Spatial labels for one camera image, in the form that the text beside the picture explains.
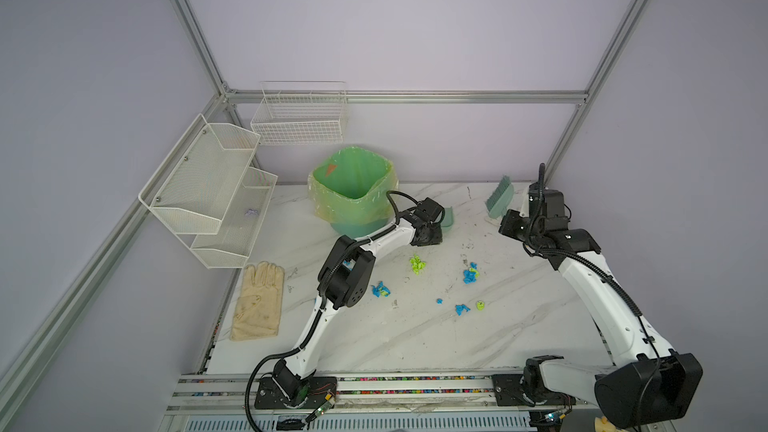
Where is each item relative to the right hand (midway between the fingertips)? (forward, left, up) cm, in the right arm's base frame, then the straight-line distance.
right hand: (502, 216), depth 79 cm
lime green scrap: (-2, +22, -22) cm, 32 cm away
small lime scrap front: (-15, +4, -24) cm, 28 cm away
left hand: (+7, +16, -20) cm, 27 cm away
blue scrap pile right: (-6, +6, -23) cm, 24 cm away
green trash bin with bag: (+8, +42, +3) cm, 43 cm away
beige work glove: (-17, +71, -23) cm, 76 cm away
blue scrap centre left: (-11, +34, -23) cm, 43 cm away
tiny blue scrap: (-14, +16, -23) cm, 32 cm away
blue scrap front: (-16, +10, -24) cm, 31 cm away
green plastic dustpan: (+18, +10, -23) cm, 31 cm away
